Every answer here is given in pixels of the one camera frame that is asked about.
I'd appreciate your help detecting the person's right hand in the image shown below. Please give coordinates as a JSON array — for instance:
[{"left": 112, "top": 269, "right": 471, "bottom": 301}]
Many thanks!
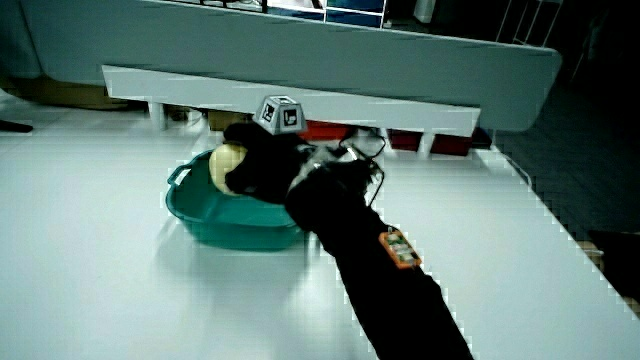
[{"left": 222, "top": 94, "right": 322, "bottom": 205}]

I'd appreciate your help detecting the yellow pear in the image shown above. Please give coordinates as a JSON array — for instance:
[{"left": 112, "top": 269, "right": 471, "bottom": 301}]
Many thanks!
[{"left": 208, "top": 142, "right": 249, "bottom": 196}]

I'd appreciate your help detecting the teal plastic basin plate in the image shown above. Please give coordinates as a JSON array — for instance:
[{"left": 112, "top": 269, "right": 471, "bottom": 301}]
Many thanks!
[{"left": 165, "top": 148, "right": 307, "bottom": 252}]

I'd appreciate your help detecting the person's right forearm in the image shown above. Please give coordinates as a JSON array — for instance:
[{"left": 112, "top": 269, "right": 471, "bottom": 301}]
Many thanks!
[{"left": 283, "top": 155, "right": 476, "bottom": 360}]

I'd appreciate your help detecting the small cardboard box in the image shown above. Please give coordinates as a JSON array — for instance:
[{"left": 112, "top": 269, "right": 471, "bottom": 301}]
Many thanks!
[{"left": 206, "top": 110, "right": 252, "bottom": 133}]

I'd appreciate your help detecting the red storage box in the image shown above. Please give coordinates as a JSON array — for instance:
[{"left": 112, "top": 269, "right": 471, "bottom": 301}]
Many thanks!
[
  {"left": 430, "top": 133, "right": 474, "bottom": 158},
  {"left": 387, "top": 128, "right": 424, "bottom": 152},
  {"left": 298, "top": 120, "right": 352, "bottom": 143}
]

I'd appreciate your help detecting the white low shelf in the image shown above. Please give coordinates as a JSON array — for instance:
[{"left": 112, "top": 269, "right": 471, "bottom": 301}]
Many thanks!
[{"left": 101, "top": 64, "right": 482, "bottom": 159}]

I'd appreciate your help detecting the large white table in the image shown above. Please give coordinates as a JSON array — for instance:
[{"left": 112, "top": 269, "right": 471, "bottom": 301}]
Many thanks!
[{"left": 19, "top": 0, "right": 564, "bottom": 134}]

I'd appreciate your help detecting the orange sensor module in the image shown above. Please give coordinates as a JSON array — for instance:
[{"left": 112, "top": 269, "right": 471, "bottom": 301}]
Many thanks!
[{"left": 378, "top": 228, "right": 423, "bottom": 270}]

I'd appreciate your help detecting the blue framed panel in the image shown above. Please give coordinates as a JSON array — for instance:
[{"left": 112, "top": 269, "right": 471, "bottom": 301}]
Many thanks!
[{"left": 266, "top": 0, "right": 387, "bottom": 29}]

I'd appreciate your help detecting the brown cardboard box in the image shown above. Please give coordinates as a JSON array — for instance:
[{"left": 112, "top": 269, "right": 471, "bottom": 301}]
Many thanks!
[{"left": 8, "top": 74, "right": 132, "bottom": 112}]

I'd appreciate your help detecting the black flat object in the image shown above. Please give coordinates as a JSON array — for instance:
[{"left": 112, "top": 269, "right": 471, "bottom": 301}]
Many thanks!
[{"left": 0, "top": 118, "right": 35, "bottom": 135}]

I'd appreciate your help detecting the black glove cable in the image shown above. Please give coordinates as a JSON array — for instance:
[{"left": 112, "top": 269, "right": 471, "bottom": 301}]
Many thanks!
[{"left": 338, "top": 127, "right": 388, "bottom": 209}]

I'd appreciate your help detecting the white wire rack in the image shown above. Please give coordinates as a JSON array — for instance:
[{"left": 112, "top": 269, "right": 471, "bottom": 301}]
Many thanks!
[{"left": 494, "top": 0, "right": 564, "bottom": 49}]

